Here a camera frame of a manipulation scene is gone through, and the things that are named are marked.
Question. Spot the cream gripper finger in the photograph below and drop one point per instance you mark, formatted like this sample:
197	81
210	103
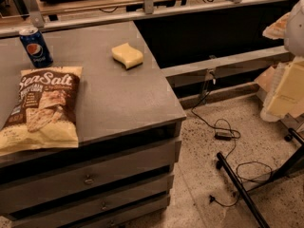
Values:
277	29
287	90

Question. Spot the yellow wavy sponge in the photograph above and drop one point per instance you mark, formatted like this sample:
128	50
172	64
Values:
127	55

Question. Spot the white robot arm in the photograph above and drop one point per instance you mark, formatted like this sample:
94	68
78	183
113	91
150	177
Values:
294	32

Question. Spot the blue pepsi can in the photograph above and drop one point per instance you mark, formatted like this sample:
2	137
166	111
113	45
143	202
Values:
36	48

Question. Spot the cardboard box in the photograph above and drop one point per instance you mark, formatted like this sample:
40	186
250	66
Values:
264	81

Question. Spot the black metal stand leg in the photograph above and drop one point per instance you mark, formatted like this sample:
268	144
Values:
293	164

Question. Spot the black power adapter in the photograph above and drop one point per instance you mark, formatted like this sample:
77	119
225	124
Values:
223	136

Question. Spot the grey drawer cabinet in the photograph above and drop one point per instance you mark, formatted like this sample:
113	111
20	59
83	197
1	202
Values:
128	123

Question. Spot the sea salt chips bag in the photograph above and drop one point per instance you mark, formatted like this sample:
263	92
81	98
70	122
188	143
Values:
44	116

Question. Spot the metal rail frame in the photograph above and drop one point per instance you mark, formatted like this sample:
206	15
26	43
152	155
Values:
172	31

